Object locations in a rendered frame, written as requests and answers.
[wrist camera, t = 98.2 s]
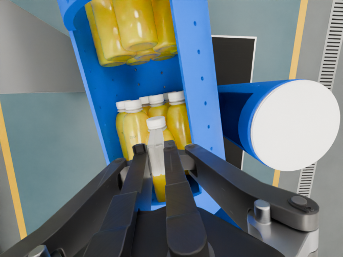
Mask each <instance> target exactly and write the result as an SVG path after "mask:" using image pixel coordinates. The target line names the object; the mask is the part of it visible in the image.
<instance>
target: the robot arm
mask: <svg viewBox="0 0 343 257"><path fill-rule="evenodd" d="M184 148H185V149H177V147H176V144H175V141H174V140H168V141H164V138H163V132H162V129H161V128H157V129H152V130H151V131H150V135H149V141H148V144H147V145H146V144H145V143H139V144H135V145H133V146H132V149H133V154H134V156H133V158H132V160H129V161H126V158H117V159H115V160H113V161H112V162H111V163H110V164H109V165H108V166H107V167H105V168H104V169H103V170H102V171H101V172H100V173H99V174H98V175H97V176H96V177H94V178H93V179H92V180H91V181H90V182H89V183H88V184H87V185H86V186H85V187H83V188H82V189H81V190H80V191H79V192H78V193H77V194H76V195H75V196H74V197H72V198H71V199H70V200H69V201H68V202H67V203H66V204H65V205H64V206H63V207H62V208H60V209H59V210H58V211H57V212H56V213H54V214H53V215H52V216H51V218H49V219H48V220H47V221H46V222H45V223H44V224H43V225H42V226H41V227H39V228H38V229H36V230H35V231H33V232H32V233H31V234H29V235H28V236H26V237H25V238H23V239H22V240H20V241H19V242H17V243H16V244H15V245H13V246H12V247H10V248H9V249H7V250H6V251H4V252H3V253H1V254H0V257H317V255H318V244H319V209H320V207H319V205H318V204H317V203H316V202H315V201H314V200H312V199H311V198H309V197H306V196H304V195H301V194H298V193H295V192H291V191H288V190H285V189H282V188H279V187H276V186H272V185H269V184H266V183H263V182H261V181H259V180H258V179H256V178H254V177H252V176H251V175H249V174H247V173H246V172H244V171H242V170H240V169H239V168H237V167H235V166H234V165H232V164H230V163H229V162H227V161H225V160H223V159H222V158H220V157H218V156H217V155H215V154H213V153H212V152H210V151H208V150H206V149H205V148H203V147H201V146H199V145H198V144H194V143H191V144H188V145H186V146H185V147H184ZM184 170H188V173H189V174H190V175H191V176H192V177H193V178H194V180H195V181H196V182H197V183H198V184H199V185H200V186H201V187H202V188H203V189H204V190H205V191H206V192H207V193H208V194H209V195H210V196H211V198H212V199H213V200H214V201H215V202H216V203H217V204H218V205H219V206H220V207H221V208H222V209H223V210H224V211H225V212H226V213H227V214H228V216H229V217H230V218H231V219H232V220H233V221H234V222H235V223H236V224H237V225H238V226H239V227H240V228H241V229H242V230H241V229H239V228H238V227H235V226H233V225H232V224H230V223H228V222H227V221H225V220H223V219H221V218H219V217H218V216H216V215H214V214H212V213H210V212H209V211H207V210H205V209H203V208H199V207H197V205H196V203H195V200H194V196H193V193H192V190H191V187H190V184H189V181H187V178H186V175H185V172H184ZM152 173H153V174H152ZM160 174H162V175H164V174H165V182H166V185H165V201H166V206H164V207H161V208H159V209H156V210H153V211H151V204H152V185H153V175H154V176H159V175H160Z"/></svg>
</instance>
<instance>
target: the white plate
mask: <svg viewBox="0 0 343 257"><path fill-rule="evenodd" d="M339 124H340V111H339V106H338V103H337V101H336V99H335V97H334V95H333V94H332V92H331V91H330V90H329V89H328V88H326V87H325V86H324V85H322V84H320V83H318V82H315V81H310V80H297V81H291V82H288V83H285V84H283V85H280V86H279V87H277V88H275V89H274V90H273V91H271V92H270V93H269V94H268V95H267V96H266V97H265V98H264V99H263V100H262V101H261V103H260V104H259V106H258V107H257V109H256V111H255V113H254V116H253V119H252V122H251V128H250V138H251V144H252V147H253V150H254V152H255V154H256V155H257V157H258V158H259V159H260V160H261V161H262V162H263V163H265V164H266V165H268V166H269V167H271V168H274V169H277V170H281V171H294V170H299V169H302V168H305V167H307V166H309V165H311V164H313V163H314V162H316V161H317V160H319V159H320V158H321V157H322V156H323V155H324V154H325V153H326V152H327V151H328V150H329V148H330V147H331V145H332V144H333V142H334V140H335V138H336V135H337V133H338V129H339Z"/></svg>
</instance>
